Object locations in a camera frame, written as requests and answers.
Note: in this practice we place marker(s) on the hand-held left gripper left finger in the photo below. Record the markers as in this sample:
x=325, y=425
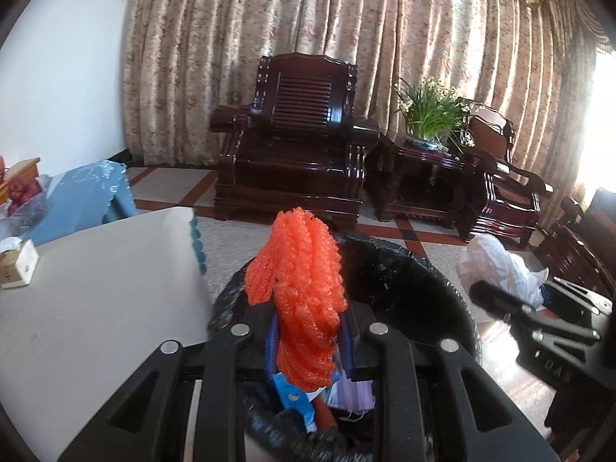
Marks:
x=271, y=346

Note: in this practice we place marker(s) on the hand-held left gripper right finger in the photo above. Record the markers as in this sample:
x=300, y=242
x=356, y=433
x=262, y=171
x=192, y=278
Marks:
x=345, y=346

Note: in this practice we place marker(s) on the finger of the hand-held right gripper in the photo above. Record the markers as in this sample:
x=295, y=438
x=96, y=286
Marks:
x=498, y=301
x=582, y=294

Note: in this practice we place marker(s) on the pale pink face mask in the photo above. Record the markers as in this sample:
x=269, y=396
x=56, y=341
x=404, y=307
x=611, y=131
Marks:
x=353, y=394

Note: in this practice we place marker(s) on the light blue packet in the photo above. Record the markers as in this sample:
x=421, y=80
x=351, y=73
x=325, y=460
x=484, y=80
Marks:
x=291, y=397

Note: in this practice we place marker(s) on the orange red wrapper piece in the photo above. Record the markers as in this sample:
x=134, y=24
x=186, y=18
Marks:
x=325, y=416

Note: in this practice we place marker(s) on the orange foam fruit net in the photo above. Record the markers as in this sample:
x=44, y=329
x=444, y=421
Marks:
x=298, y=274

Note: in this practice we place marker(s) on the round bin with black bag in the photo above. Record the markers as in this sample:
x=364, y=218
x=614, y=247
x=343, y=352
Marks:
x=409, y=288

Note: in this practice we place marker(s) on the white plastic bag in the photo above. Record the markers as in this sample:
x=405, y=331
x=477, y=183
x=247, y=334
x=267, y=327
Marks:
x=491, y=264

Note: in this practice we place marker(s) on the dark wooden sofa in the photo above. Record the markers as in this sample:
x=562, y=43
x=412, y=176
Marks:
x=582, y=245

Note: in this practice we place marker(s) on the dark wooden cushioned armchair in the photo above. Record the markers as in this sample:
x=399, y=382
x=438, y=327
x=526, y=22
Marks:
x=505, y=192

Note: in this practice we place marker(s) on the blue scalloped table trim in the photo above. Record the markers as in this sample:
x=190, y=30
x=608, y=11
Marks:
x=198, y=245

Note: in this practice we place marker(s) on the dark wooden side table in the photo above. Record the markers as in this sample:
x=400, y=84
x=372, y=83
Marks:
x=418, y=178

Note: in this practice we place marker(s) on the dark wooden slatted armchair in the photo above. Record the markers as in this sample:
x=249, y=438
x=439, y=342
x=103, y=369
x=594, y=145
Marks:
x=288, y=154

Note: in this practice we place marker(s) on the potted green plant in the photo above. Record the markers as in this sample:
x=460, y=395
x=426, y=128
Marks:
x=433, y=110

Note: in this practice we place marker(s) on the beige tissue box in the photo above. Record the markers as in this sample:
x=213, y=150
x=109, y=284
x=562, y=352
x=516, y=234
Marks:
x=17, y=264

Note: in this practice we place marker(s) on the plastic bag of red fruit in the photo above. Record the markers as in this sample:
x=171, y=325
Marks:
x=24, y=197

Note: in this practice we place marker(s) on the beige patterned curtain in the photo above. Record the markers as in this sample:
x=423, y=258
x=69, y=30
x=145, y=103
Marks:
x=240, y=33

